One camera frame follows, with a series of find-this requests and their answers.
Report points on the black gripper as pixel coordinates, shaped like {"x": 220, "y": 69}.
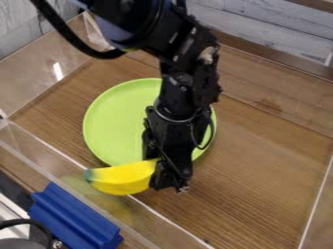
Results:
{"x": 171, "y": 138}

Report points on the yellow toy banana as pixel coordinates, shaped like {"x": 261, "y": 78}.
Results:
{"x": 120, "y": 180}

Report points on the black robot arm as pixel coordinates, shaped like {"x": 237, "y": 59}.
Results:
{"x": 158, "y": 27}

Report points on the green round plate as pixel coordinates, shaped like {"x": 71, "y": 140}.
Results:
{"x": 112, "y": 123}

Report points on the blue plastic clamp block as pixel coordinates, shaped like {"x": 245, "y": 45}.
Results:
{"x": 75, "y": 223}

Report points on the clear acrylic front wall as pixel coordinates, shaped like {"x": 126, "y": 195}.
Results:
{"x": 35, "y": 164}

